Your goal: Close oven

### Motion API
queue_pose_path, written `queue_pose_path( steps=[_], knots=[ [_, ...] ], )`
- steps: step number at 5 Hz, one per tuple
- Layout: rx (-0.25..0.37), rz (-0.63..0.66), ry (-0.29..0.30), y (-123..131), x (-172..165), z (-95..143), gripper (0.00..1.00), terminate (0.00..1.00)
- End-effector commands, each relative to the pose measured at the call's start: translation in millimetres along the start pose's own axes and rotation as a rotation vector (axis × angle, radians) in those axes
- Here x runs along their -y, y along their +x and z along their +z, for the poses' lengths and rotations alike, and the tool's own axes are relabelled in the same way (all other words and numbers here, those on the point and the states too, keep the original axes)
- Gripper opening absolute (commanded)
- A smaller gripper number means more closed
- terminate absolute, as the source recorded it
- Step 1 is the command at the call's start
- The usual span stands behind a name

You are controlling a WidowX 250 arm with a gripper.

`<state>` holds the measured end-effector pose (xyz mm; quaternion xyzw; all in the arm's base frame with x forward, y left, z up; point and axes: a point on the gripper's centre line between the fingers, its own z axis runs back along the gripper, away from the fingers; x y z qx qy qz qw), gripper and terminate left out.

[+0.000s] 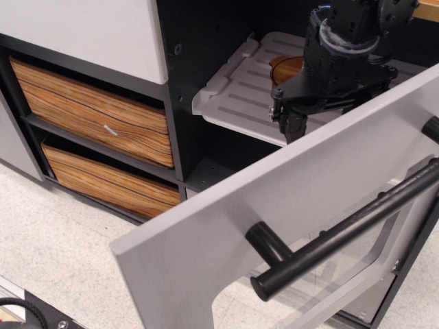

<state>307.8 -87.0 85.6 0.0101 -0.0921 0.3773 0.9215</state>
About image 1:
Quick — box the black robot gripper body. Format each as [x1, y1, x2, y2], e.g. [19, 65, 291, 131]
[271, 9, 399, 113]

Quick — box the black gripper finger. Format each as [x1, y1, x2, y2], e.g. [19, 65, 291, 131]
[269, 102, 307, 144]

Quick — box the black oven door handle bar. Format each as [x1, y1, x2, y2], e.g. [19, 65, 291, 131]
[245, 116, 439, 303]

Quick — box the grey oven door with window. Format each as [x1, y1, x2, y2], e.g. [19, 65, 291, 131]
[110, 66, 438, 328]

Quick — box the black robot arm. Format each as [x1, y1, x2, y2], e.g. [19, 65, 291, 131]
[270, 1, 420, 143]

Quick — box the grey oven rack tray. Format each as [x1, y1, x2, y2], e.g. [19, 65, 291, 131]
[191, 31, 429, 147]

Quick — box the grey bottom oven drawer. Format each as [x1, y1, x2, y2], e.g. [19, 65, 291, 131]
[342, 273, 396, 324]

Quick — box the amber transparent pot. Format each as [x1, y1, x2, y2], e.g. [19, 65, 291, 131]
[269, 56, 303, 86]

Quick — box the wooden countertop edge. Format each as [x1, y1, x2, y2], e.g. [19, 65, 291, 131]
[413, 0, 439, 23]

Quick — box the upper wood grain drawer box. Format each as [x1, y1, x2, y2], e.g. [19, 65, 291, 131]
[10, 56, 174, 169]

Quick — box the wood grain drawer box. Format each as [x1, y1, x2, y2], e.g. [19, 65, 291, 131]
[40, 136, 181, 219]
[10, 56, 174, 169]

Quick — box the lower wood grain drawer box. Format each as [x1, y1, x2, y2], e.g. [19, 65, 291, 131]
[40, 136, 181, 219]

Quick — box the white sink front panel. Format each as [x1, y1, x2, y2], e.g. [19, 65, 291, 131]
[1, 1, 168, 84]

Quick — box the grey cabinet door left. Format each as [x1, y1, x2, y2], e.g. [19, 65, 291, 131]
[1, 93, 44, 182]

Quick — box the dark grey cabinet frame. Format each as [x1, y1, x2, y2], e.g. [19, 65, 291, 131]
[0, 0, 439, 329]

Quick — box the black base plate with screw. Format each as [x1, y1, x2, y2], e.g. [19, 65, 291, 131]
[24, 290, 84, 329]

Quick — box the black braided cable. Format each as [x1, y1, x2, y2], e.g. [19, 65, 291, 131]
[0, 297, 47, 329]

